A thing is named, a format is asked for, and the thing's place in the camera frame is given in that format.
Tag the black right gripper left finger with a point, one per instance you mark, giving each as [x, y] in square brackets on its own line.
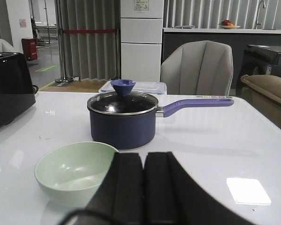
[118, 200]

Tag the light green bowl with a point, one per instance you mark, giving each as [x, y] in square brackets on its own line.
[70, 175]

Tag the red barrier belt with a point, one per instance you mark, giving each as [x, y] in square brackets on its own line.
[89, 31]

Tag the chrome faucet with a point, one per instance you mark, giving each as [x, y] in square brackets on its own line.
[261, 5]

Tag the black appliance box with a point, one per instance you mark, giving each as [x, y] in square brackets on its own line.
[259, 60]

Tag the white refrigerator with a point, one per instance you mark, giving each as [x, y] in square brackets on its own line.
[141, 32]

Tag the clear plastic food container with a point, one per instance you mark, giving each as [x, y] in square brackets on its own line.
[157, 88]

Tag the tan sofa cushion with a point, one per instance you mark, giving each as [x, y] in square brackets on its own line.
[263, 92]

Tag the dark blue saucepan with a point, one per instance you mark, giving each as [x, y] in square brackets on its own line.
[133, 131]

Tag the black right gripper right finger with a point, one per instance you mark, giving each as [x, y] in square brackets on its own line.
[172, 197]

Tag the black chrome four-slot toaster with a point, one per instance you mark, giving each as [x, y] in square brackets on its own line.
[17, 93]

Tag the fruit plate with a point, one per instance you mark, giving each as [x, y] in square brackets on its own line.
[227, 24]

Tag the beige upholstered chair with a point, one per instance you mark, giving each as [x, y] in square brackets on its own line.
[199, 68]

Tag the stanchion post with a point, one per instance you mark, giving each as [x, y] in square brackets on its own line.
[63, 75]

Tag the red fire extinguisher box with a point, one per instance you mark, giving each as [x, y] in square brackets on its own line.
[29, 48]

